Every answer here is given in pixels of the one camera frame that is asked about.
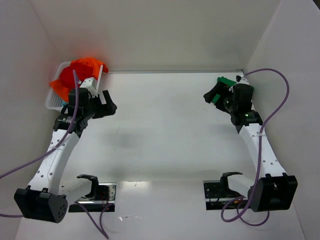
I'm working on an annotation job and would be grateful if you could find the white plastic basket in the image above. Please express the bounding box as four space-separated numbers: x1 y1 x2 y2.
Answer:
45 61 105 111

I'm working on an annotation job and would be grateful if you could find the red t shirt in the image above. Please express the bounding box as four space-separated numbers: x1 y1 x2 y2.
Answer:
59 65 87 89

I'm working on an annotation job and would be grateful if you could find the orange t shirt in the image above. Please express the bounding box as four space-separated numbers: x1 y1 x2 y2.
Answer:
49 57 109 103

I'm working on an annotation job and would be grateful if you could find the folded green t shirt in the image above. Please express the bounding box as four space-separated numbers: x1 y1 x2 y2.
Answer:
211 76 255 104

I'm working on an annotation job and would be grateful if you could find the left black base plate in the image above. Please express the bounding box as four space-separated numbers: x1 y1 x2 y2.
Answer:
64 178 117 213

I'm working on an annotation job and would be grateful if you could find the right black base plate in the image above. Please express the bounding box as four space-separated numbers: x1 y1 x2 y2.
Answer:
203 180 240 211

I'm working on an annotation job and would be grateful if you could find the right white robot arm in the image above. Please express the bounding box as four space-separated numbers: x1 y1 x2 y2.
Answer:
203 81 298 212

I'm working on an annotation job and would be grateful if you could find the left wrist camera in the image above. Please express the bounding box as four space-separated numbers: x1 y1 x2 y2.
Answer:
80 77 98 97

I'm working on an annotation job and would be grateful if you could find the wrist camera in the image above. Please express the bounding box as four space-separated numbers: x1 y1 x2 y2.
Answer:
236 75 249 85
80 77 98 97

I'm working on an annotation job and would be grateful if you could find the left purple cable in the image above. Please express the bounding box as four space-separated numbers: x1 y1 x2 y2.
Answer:
0 69 110 239

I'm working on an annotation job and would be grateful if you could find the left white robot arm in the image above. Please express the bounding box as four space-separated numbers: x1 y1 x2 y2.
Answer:
14 87 117 223

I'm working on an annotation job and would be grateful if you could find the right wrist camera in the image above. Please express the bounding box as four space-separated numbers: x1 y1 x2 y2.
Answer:
236 75 249 85

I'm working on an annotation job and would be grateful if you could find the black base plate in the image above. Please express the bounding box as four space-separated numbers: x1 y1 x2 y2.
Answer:
203 180 240 211
64 178 117 213

